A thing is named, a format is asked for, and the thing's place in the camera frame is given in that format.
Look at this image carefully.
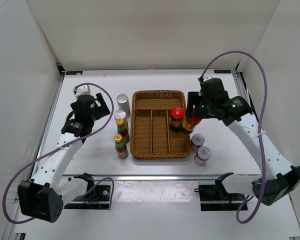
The red-lid sauce jar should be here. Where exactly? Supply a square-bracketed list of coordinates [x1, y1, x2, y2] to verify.
[180, 117, 202, 135]
[169, 107, 185, 132]

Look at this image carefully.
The white-lid spice jar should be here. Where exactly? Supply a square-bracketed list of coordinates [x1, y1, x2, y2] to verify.
[194, 146, 212, 166]
[191, 133, 206, 152]

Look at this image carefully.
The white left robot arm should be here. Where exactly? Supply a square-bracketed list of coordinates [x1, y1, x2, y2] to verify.
[17, 93, 111, 223]

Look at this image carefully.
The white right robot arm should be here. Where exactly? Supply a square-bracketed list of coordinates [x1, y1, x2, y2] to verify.
[185, 78, 300, 206]

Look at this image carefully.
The near silver-lid salt shaker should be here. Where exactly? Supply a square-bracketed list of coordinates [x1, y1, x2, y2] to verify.
[113, 109, 127, 123]

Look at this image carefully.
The silver-lid salt shaker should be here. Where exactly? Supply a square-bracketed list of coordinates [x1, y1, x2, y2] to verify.
[113, 109, 127, 123]
[116, 93, 131, 118]

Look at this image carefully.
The far silver-lid salt shaker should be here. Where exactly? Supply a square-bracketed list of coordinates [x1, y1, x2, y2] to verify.
[116, 93, 131, 118]

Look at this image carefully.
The far green-label sauce bottle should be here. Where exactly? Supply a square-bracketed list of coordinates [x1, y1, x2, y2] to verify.
[116, 117, 130, 143]

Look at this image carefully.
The green-label sauce bottle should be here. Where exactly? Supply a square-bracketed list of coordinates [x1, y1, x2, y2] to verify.
[114, 134, 129, 159]
[116, 117, 130, 143]

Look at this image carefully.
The near green-label sauce bottle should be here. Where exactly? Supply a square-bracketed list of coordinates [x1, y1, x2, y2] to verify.
[114, 134, 129, 159]

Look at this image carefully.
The brown wicker basket tray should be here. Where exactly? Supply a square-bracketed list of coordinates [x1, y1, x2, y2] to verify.
[130, 90, 191, 161]

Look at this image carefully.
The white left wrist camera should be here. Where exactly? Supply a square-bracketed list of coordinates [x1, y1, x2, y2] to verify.
[72, 84, 91, 99]

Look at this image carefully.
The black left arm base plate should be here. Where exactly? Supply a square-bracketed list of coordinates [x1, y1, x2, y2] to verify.
[64, 177, 114, 210]

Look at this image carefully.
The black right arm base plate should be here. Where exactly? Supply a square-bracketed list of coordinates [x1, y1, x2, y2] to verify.
[194, 185, 245, 212]

